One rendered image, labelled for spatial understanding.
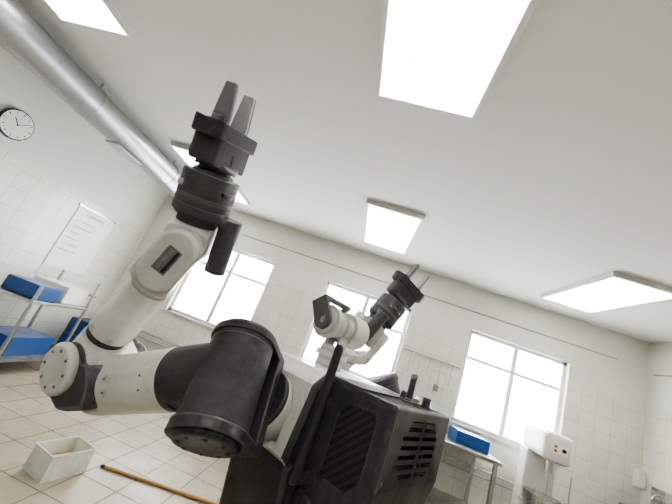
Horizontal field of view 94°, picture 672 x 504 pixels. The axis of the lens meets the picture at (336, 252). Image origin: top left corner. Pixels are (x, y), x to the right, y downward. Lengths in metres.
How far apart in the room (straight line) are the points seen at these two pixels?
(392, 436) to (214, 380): 0.23
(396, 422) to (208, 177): 0.43
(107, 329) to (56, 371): 0.08
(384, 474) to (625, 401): 5.77
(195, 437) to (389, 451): 0.23
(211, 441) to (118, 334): 0.28
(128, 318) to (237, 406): 0.27
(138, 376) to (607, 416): 5.84
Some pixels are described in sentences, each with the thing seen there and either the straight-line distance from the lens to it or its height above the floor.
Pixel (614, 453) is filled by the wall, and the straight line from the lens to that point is 6.07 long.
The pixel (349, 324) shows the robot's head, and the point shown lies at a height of 1.47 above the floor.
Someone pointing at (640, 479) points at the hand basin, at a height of 1.22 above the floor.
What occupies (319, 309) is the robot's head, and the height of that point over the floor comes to 1.47.
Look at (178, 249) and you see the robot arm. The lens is 0.52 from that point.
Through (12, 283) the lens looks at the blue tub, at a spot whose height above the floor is 0.87.
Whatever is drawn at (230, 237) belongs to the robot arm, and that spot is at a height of 1.52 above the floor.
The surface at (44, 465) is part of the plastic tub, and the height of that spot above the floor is 0.09.
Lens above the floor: 1.42
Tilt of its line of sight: 16 degrees up
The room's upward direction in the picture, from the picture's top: 21 degrees clockwise
